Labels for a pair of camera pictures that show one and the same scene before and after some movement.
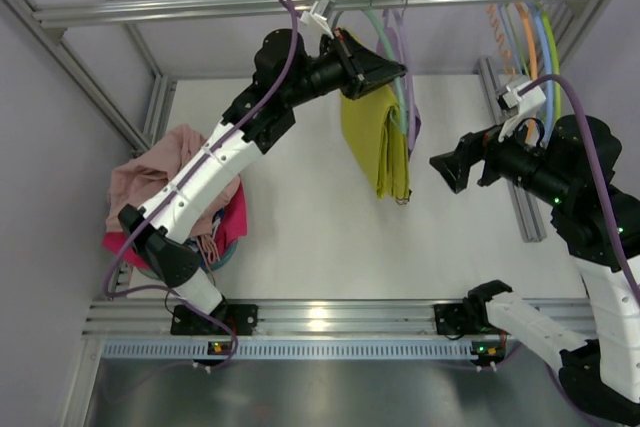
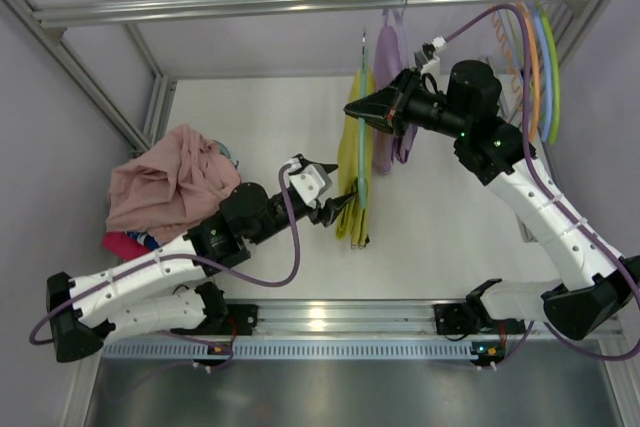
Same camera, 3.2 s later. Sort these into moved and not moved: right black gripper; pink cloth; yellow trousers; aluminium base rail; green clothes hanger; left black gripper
Moved: right black gripper; left black gripper; green clothes hanger; yellow trousers
Not moved: pink cloth; aluminium base rail
